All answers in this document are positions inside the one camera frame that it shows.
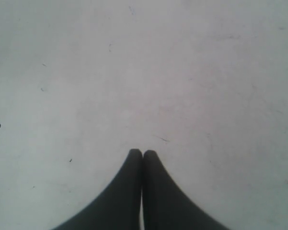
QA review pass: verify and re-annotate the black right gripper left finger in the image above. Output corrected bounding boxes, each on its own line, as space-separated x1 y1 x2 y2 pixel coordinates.
56 149 143 230

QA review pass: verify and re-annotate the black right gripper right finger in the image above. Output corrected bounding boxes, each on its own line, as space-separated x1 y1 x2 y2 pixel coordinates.
142 150 227 230

